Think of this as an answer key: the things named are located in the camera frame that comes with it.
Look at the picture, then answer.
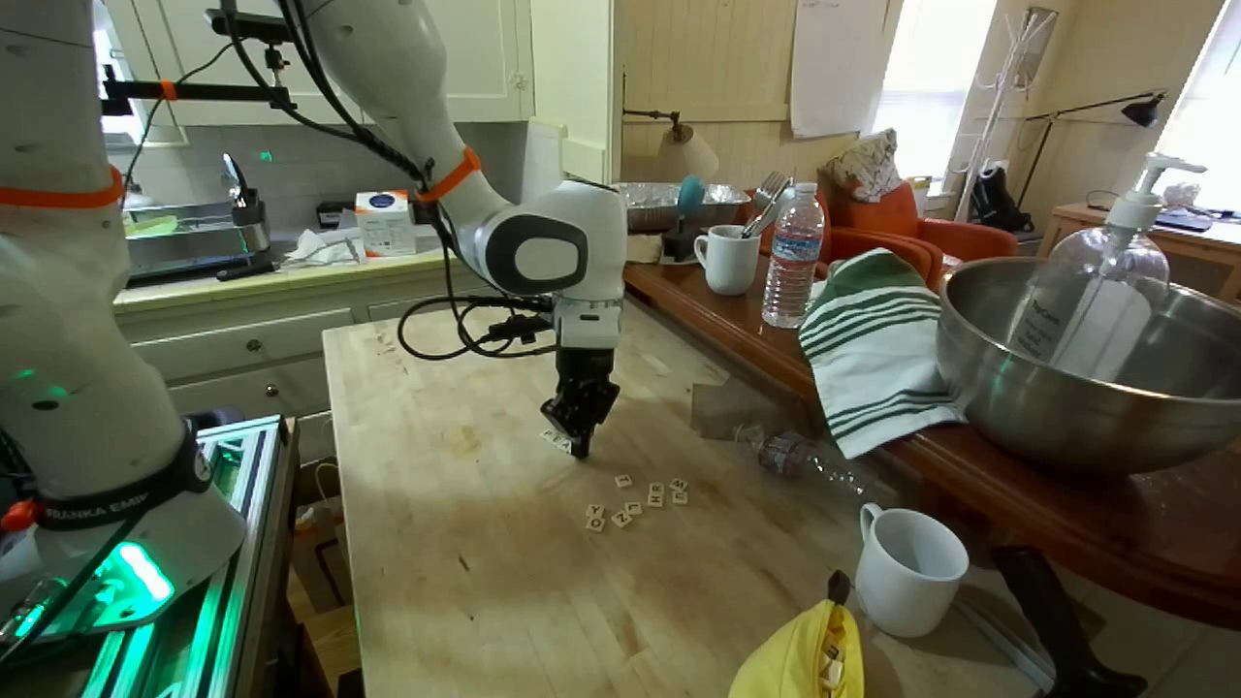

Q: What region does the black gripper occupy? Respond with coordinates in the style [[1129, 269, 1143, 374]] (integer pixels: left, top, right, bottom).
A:
[[542, 348, 621, 462]]

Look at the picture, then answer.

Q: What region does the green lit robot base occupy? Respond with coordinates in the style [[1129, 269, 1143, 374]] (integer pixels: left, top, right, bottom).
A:
[[0, 417, 294, 698]]

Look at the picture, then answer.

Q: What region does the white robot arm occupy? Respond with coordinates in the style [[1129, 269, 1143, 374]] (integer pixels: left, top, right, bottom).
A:
[[0, 0, 626, 533]]

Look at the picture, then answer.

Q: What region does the letter tile S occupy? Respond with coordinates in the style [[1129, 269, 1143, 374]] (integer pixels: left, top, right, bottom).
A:
[[582, 503, 609, 534]]

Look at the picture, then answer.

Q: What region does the letter tile W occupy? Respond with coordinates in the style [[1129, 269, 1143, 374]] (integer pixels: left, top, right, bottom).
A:
[[609, 499, 643, 533]]

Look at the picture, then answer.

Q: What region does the letter tile H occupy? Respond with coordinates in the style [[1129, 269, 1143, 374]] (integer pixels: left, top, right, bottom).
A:
[[666, 476, 691, 510]]

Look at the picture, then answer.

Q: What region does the white mug on counter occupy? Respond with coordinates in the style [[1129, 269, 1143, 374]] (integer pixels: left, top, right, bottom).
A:
[[695, 225, 760, 295]]

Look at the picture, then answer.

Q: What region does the plastic water bottle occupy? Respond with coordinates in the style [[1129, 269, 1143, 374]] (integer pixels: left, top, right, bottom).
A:
[[760, 184, 828, 330]]

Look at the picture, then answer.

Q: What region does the green striped white towel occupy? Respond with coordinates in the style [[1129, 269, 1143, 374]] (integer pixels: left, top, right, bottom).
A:
[[799, 249, 962, 458]]

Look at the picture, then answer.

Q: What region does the yellow bag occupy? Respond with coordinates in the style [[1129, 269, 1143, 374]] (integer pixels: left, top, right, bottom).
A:
[[729, 570, 870, 698]]

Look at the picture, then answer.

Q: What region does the orange chair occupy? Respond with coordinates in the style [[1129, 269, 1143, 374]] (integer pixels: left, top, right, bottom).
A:
[[824, 184, 1019, 289]]

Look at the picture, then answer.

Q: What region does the white mug on table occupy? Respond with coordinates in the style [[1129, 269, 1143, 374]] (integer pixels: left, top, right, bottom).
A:
[[859, 503, 969, 639]]

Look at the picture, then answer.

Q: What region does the clear soap pump bottle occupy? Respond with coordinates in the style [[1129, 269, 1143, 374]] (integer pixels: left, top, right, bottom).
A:
[[1006, 153, 1199, 382]]

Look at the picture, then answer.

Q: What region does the large steel mixing bowl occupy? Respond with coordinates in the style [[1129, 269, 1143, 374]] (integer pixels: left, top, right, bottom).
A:
[[938, 258, 1241, 475]]

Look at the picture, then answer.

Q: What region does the black desk lamp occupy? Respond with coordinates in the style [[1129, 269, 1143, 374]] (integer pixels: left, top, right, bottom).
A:
[[1016, 90, 1164, 202]]

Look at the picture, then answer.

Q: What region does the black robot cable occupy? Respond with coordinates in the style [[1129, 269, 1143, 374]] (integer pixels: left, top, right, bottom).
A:
[[216, 0, 563, 366]]

